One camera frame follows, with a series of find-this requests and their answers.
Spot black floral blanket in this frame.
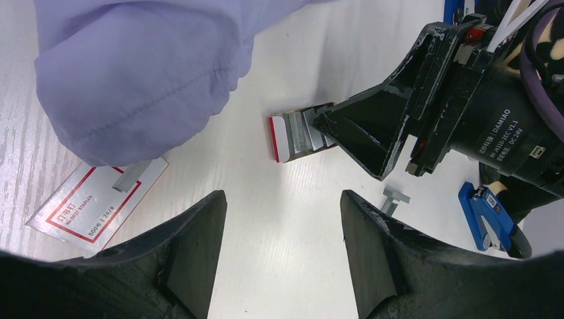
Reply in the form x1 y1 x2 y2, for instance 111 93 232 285
479 1 563 223

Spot box of staples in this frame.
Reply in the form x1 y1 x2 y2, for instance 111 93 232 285
268 102 336 163

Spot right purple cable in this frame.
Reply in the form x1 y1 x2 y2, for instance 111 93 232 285
517 0 564 144

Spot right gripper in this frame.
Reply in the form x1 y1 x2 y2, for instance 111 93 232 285
312 15 563 196

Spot red white staple box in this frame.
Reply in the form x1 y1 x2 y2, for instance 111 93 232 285
26 158 168 256

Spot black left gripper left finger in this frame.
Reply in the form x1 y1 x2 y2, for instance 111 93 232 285
1 190 227 318

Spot blue stapler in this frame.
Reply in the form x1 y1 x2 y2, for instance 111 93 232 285
443 0 476 25
458 181 532 259

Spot grey staple strip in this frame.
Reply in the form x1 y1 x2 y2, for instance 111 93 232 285
380 197 398 216
112 160 152 193
383 187 410 204

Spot lavender crumpled cloth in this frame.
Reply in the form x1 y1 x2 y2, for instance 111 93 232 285
35 0 308 166

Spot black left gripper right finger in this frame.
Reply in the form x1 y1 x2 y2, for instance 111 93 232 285
340 190 563 318

